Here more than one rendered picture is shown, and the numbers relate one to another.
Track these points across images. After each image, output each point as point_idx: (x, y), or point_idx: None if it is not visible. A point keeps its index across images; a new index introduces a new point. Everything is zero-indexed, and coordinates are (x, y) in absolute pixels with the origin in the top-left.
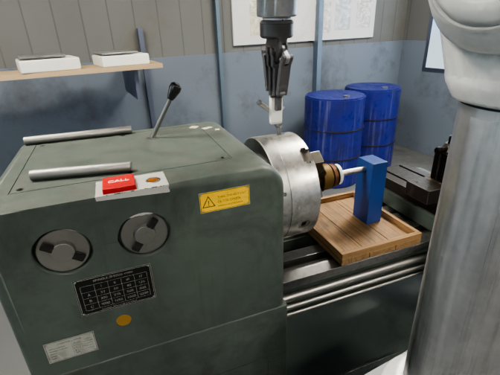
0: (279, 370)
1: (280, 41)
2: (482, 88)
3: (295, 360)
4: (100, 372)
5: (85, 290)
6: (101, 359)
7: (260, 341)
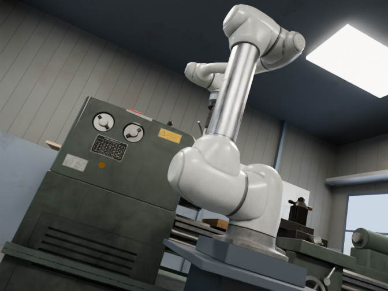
0: (154, 264)
1: (213, 107)
2: (231, 41)
3: (166, 288)
4: (74, 185)
5: (99, 140)
6: (79, 178)
7: (153, 229)
